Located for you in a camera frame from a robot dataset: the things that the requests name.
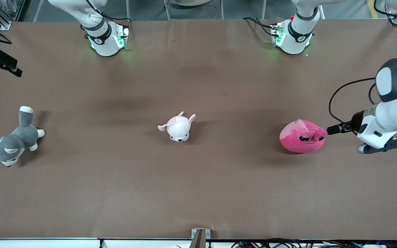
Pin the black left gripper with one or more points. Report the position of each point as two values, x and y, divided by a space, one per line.
354 123

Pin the metal chair frame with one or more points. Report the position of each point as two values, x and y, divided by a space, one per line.
193 2

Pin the light pink plush pig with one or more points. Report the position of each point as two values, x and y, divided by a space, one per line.
178 128

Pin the grey metal edge bracket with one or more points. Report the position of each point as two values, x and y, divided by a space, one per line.
200 236

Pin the round hot pink plush toy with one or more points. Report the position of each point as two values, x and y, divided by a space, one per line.
298 137

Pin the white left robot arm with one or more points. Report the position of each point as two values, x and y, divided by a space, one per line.
396 110

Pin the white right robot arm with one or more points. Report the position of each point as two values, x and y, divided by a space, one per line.
103 38

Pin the brown table cover sheet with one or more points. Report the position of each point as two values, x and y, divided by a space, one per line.
198 189

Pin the grey husky plush toy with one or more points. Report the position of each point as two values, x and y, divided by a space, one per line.
12 144

